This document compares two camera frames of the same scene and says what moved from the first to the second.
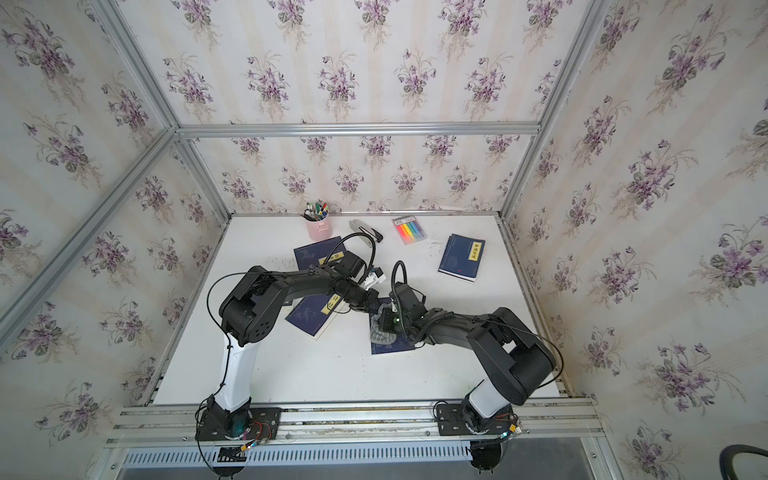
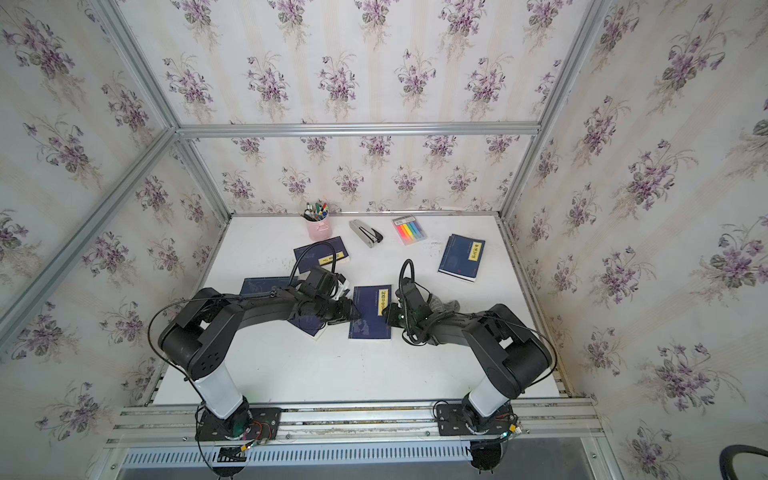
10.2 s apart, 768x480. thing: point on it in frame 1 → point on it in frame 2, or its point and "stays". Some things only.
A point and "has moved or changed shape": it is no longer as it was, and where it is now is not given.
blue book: [400, 343] has moved or changed shape
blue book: [462, 256] stays
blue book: [319, 253] stays
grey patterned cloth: [378, 336] → [436, 305]
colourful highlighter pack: [409, 229] stays
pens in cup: [315, 212] stays
